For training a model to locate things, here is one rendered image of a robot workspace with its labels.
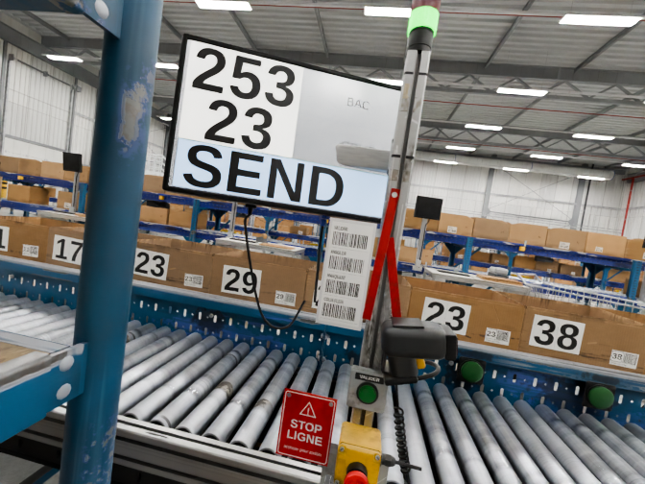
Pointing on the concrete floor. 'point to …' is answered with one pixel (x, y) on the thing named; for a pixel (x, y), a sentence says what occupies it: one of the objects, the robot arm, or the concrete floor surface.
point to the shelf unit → (94, 253)
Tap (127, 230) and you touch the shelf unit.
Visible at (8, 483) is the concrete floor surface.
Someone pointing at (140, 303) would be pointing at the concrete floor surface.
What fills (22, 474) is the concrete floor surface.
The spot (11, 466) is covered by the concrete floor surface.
